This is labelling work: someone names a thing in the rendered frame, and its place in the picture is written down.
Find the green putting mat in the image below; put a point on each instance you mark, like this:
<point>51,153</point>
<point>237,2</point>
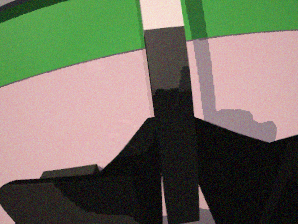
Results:
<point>41,35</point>

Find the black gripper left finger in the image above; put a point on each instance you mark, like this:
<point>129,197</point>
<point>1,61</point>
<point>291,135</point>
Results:
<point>126,191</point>

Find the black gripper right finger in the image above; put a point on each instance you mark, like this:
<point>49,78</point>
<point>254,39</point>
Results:
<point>241,177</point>

